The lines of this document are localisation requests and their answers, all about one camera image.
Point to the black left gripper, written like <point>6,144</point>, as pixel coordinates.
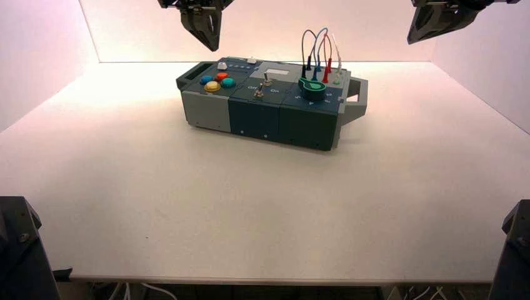
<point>194,3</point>

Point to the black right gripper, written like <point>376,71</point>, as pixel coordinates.
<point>468,3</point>

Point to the white dome button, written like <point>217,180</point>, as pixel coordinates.
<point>222,66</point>

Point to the red round push button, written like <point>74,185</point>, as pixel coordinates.
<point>222,76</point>

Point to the blue round push button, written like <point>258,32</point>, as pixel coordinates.
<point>206,80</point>

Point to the yellow round push button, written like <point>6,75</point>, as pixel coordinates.
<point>212,86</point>

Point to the teal round push button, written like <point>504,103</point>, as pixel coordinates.
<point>227,82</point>

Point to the grey and teal control box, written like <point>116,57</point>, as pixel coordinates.
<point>265,112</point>

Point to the green rotary knob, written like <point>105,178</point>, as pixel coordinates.
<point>312,90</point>

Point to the white rocker switch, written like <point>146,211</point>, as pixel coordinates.
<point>251,61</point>

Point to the metal toggle switch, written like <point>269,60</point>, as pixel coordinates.
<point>267,79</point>
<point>259,92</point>

